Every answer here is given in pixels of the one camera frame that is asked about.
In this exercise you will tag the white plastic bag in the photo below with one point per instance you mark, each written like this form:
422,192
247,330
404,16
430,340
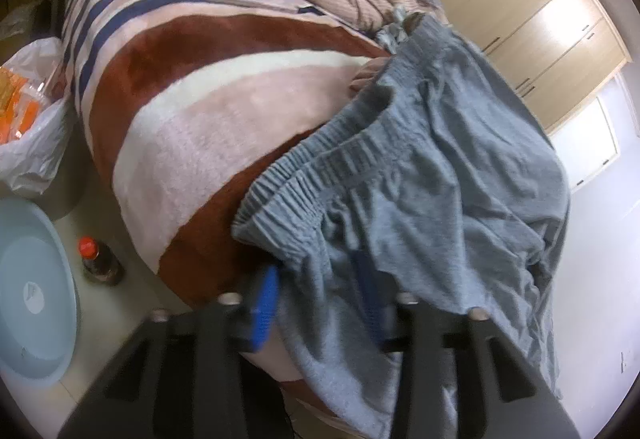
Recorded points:
36,117

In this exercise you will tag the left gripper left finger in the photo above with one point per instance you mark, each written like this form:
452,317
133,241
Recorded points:
186,376

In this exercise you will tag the light blue plastic basin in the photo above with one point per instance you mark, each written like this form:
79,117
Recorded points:
39,309

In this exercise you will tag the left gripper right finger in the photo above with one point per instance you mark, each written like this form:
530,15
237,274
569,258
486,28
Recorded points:
458,373

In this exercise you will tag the striped pink fleece blanket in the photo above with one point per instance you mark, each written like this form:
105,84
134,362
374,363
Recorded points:
186,102

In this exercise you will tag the red-capped dark bottle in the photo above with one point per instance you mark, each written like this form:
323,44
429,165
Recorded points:
100,263

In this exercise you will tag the light wooden wardrobe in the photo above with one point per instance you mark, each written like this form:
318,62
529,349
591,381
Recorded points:
556,54

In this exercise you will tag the light blue small garment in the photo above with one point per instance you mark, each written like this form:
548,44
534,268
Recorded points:
392,35

